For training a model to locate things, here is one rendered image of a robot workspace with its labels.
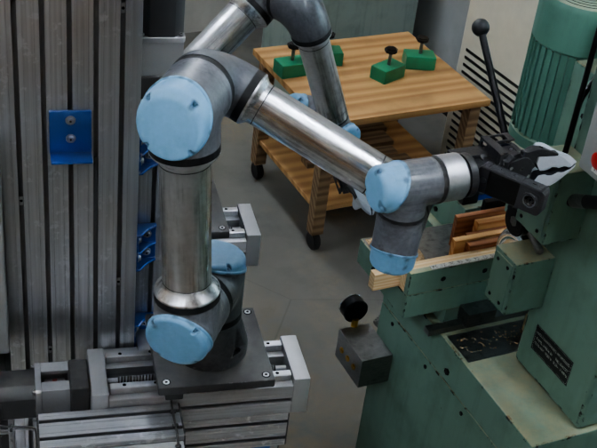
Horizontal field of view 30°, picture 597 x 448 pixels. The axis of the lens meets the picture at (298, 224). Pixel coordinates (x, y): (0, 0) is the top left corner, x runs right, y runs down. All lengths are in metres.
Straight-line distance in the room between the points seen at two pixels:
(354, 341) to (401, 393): 0.16
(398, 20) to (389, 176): 3.08
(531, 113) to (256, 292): 1.70
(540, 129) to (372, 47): 2.03
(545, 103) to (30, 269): 1.03
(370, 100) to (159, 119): 2.12
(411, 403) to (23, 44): 1.17
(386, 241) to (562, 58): 0.58
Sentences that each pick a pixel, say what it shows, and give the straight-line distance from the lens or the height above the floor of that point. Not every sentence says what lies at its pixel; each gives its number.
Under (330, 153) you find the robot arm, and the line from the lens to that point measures 1.83.
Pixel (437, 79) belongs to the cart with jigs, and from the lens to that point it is 4.00.
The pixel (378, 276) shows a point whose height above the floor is 0.93.
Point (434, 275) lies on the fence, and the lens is 2.26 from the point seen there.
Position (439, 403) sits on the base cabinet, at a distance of 2.41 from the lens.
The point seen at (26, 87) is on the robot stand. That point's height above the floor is 1.32.
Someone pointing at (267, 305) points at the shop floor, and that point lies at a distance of 3.64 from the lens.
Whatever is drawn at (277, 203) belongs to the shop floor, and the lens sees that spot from 4.14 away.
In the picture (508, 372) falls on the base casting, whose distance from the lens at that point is 2.29.
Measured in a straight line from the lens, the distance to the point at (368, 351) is 2.54.
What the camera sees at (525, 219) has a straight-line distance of 2.06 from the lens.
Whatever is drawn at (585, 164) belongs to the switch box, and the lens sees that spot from 1.94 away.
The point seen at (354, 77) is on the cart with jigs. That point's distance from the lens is 3.92.
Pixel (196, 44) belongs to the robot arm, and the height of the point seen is 1.14.
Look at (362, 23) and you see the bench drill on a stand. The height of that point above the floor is 0.42.
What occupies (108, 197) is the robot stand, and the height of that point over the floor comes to 1.09.
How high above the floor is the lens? 2.24
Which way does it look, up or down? 34 degrees down
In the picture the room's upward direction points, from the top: 7 degrees clockwise
